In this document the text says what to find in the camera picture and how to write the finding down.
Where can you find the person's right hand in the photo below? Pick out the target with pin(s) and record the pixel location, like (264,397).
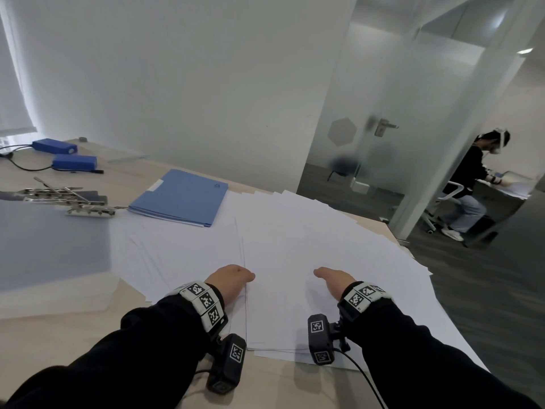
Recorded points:
(338,281)

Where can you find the blue battery pack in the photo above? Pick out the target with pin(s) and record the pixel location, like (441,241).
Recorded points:
(74,162)
(54,146)

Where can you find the person's left forearm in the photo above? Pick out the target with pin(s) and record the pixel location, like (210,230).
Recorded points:
(127,357)

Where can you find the frosted glass door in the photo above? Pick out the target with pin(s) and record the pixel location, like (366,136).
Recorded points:
(404,102)

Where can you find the white roller blind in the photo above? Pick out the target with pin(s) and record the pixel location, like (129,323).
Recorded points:
(15,102)

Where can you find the person's right forearm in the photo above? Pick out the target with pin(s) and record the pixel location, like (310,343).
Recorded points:
(426,362)

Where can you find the blue folder with inner slot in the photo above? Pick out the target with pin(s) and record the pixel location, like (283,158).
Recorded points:
(183,195)

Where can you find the light gray office desk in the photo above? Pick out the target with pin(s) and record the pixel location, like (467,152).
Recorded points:
(502,204)

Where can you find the pile of white paper sheets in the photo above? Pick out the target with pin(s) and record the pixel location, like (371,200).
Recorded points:
(319,234)

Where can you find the white wristband with black markers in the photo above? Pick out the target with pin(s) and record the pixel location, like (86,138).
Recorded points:
(204,302)
(362,296)

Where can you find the white head-mounted camera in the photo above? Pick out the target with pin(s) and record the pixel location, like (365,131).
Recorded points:
(503,138)

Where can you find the dark chair behind glass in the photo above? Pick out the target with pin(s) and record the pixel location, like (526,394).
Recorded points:
(342,163)

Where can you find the white office chair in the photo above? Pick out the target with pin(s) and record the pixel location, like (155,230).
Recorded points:
(451,193)

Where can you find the round ceiling light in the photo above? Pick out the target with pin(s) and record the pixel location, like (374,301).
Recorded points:
(525,51)

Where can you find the gray hexagon sticker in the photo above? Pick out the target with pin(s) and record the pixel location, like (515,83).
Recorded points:
(342,132)

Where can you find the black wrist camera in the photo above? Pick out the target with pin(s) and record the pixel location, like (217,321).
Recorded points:
(321,338)
(227,364)

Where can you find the person's left hand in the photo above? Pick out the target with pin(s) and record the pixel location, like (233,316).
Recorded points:
(230,278)

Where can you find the white box behind glass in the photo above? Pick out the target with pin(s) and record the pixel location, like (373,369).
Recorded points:
(360,186)

